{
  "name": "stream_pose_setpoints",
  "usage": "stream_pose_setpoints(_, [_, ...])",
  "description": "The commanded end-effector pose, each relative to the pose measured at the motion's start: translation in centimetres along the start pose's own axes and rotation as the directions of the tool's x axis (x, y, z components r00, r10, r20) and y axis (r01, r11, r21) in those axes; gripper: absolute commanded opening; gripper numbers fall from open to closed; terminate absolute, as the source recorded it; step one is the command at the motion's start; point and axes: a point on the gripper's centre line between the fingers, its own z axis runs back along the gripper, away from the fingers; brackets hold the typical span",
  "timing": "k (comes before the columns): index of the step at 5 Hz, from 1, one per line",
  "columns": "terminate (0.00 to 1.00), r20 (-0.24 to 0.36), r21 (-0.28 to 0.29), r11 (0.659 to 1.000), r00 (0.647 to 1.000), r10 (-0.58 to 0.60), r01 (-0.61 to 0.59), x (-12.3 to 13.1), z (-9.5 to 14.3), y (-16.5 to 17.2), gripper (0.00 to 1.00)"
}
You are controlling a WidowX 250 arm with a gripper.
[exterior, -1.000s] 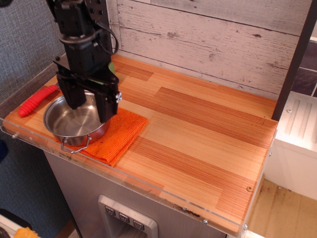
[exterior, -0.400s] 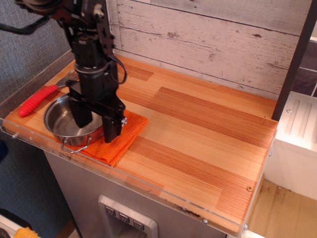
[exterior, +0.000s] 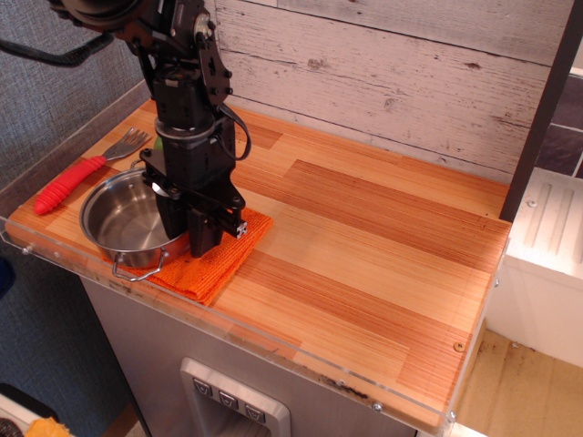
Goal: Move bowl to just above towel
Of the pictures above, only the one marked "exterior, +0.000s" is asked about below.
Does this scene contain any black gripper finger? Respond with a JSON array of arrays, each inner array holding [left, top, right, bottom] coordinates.
[[156, 195, 187, 239], [187, 208, 223, 258]]

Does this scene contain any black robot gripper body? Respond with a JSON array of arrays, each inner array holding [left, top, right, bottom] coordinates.
[[140, 125, 247, 239]]

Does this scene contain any stainless steel two-handled pot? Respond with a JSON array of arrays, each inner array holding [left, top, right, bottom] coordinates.
[[79, 168, 189, 282]]

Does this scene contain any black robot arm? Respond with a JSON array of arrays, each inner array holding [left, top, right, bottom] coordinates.
[[49, 1, 251, 258]]

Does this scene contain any orange folded towel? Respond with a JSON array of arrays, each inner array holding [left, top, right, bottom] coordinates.
[[105, 207, 274, 308]]

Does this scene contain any green toy bell pepper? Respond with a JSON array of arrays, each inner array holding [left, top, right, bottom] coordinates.
[[153, 137, 164, 151]]

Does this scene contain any grey toy fridge cabinet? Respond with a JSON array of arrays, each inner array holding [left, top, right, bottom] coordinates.
[[82, 279, 416, 436]]

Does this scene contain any clear acrylic edge guard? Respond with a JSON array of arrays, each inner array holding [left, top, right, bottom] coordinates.
[[6, 207, 509, 436]]

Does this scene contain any silver dispenser panel with buttons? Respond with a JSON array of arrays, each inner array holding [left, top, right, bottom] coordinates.
[[180, 358, 292, 436]]

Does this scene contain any yellow object bottom left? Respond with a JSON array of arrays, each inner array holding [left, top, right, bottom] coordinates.
[[24, 418, 72, 437]]

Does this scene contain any white toy sink unit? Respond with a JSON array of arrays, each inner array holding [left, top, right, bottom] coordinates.
[[486, 168, 582, 366]]

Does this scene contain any fork with red handle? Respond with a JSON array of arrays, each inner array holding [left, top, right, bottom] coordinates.
[[33, 128, 149, 215]]

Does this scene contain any dark vertical post right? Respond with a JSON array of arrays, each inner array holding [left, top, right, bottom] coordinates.
[[499, 0, 582, 222]]

